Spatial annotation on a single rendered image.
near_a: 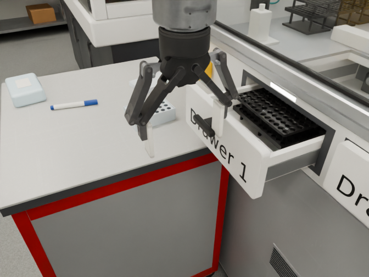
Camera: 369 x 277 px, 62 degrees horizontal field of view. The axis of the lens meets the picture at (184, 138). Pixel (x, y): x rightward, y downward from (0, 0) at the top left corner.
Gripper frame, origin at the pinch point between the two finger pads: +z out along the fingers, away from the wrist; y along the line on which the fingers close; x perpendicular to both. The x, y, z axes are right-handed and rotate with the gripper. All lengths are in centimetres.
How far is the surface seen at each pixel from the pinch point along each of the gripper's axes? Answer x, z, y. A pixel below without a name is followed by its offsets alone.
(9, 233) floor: 77, 91, -57
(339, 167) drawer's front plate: -15.7, 3.1, 22.7
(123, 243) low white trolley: 14.3, 43.1, -12.6
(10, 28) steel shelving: 370, 76, -48
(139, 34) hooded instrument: 83, 8, 19
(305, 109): -3.8, -1.9, 24.5
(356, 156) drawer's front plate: -17.7, -1.0, 22.7
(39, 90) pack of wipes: 55, 11, -24
